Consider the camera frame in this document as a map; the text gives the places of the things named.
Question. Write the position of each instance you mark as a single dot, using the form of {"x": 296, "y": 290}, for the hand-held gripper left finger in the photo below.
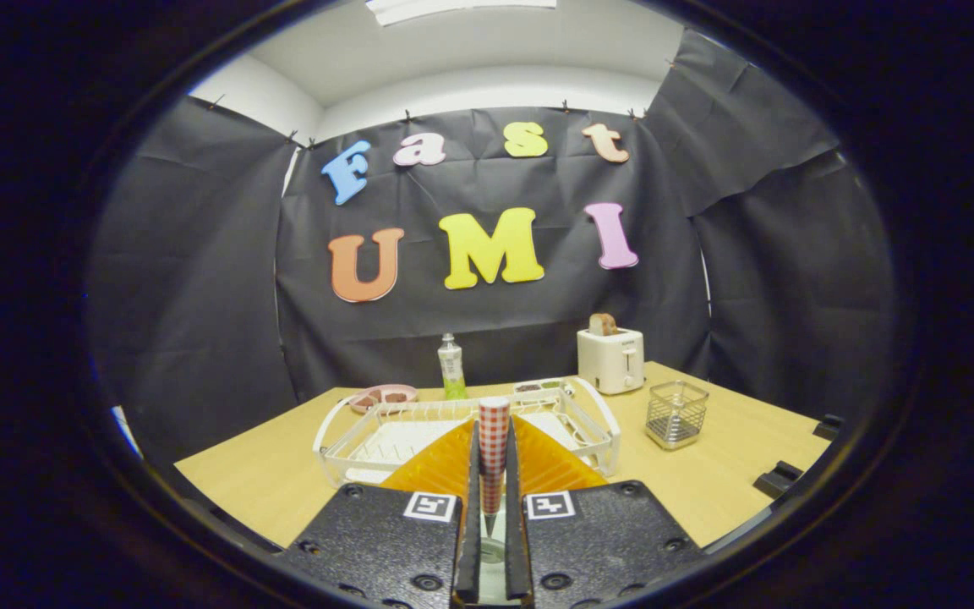
{"x": 385, "y": 541}

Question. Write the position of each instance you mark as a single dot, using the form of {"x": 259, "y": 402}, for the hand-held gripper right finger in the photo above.
{"x": 597, "y": 541}

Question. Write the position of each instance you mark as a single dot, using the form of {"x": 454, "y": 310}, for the pink plate with food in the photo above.
{"x": 381, "y": 397}

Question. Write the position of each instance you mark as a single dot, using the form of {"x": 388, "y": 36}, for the small white tray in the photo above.
{"x": 542, "y": 387}

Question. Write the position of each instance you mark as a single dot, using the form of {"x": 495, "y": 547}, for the cream toaster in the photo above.
{"x": 610, "y": 364}

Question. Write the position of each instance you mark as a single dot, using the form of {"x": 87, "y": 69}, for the clear bottle with green liquid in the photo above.
{"x": 452, "y": 368}

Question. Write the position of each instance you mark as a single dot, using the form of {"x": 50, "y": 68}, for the black table clamp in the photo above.
{"x": 779, "y": 480}
{"x": 829, "y": 425}

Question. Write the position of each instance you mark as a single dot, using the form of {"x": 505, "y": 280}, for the brown bread slice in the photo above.
{"x": 603, "y": 324}

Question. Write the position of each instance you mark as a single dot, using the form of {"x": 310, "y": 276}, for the black backdrop cloth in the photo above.
{"x": 495, "y": 330}

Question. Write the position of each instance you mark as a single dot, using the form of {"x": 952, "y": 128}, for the ceiling light panel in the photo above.
{"x": 462, "y": 8}

